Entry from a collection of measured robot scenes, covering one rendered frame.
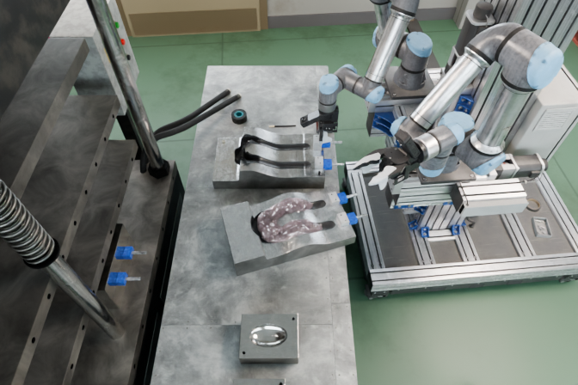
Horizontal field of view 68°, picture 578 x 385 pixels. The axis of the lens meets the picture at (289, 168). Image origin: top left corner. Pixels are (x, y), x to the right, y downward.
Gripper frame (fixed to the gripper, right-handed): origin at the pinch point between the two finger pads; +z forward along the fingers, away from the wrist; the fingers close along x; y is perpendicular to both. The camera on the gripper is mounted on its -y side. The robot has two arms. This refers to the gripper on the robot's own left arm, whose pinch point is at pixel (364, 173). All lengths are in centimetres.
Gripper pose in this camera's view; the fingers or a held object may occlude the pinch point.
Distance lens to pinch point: 120.7
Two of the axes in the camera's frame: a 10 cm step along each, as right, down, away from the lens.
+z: -8.6, 4.0, -3.2
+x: -5.1, -5.8, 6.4
